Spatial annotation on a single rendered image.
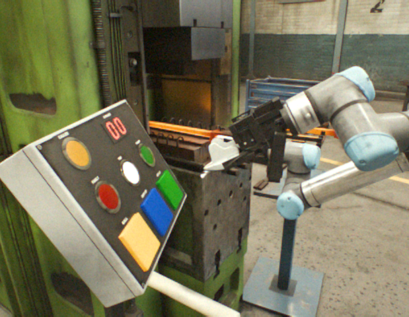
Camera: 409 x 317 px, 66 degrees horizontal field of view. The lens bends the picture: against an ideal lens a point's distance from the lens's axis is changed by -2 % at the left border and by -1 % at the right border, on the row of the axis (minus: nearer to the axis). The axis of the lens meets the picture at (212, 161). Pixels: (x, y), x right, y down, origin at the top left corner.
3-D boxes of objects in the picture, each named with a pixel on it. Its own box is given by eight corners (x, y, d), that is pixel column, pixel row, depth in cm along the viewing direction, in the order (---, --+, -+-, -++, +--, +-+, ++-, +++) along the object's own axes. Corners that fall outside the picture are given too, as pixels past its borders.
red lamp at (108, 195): (127, 205, 54) (124, 181, 52) (105, 217, 50) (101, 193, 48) (113, 200, 55) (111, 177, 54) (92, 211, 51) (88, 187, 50)
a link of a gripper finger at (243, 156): (222, 156, 68) (258, 139, 66) (226, 164, 69) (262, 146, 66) (219, 164, 64) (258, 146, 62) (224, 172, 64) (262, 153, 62)
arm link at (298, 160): (312, 176, 95) (316, 149, 92) (278, 169, 101) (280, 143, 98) (320, 168, 102) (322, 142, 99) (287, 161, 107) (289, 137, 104)
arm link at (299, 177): (280, 207, 100) (282, 175, 96) (286, 192, 110) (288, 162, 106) (305, 211, 98) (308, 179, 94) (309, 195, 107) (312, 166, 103)
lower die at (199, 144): (223, 151, 124) (224, 131, 121) (194, 168, 109) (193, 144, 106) (145, 135, 145) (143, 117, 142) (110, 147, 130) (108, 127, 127)
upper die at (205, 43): (224, 57, 112) (225, 28, 108) (191, 60, 96) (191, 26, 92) (139, 54, 132) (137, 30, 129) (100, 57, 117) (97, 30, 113)
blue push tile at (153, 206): (174, 215, 67) (155, 187, 66) (164, 235, 61) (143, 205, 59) (167, 218, 68) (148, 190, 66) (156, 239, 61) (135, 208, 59)
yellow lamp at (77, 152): (97, 163, 51) (94, 138, 50) (72, 173, 48) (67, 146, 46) (85, 160, 53) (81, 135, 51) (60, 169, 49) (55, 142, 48)
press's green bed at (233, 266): (244, 309, 166) (248, 234, 149) (205, 366, 137) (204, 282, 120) (163, 271, 194) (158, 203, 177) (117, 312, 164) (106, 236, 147)
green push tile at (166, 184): (183, 194, 77) (167, 168, 75) (176, 209, 70) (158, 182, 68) (177, 196, 77) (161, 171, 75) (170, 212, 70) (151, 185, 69)
